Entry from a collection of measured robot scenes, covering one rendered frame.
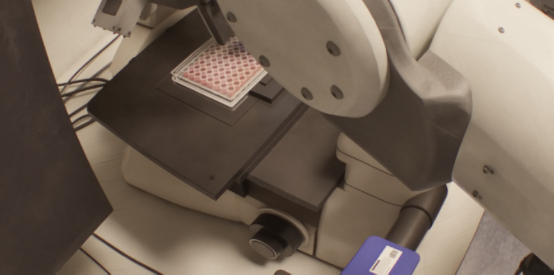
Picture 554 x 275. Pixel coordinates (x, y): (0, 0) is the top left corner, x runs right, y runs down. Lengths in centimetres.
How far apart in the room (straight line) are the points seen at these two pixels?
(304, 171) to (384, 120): 34
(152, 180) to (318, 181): 29
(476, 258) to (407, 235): 116
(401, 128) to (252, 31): 6
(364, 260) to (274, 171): 15
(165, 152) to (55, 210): 16
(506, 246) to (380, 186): 124
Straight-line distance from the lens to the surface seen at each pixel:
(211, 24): 43
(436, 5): 17
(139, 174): 74
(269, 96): 54
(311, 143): 53
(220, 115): 54
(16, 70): 38
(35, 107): 41
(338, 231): 57
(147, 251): 69
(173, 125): 54
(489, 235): 166
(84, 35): 106
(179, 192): 70
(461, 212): 73
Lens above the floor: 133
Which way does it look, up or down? 45 degrees down
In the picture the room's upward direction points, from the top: 6 degrees counter-clockwise
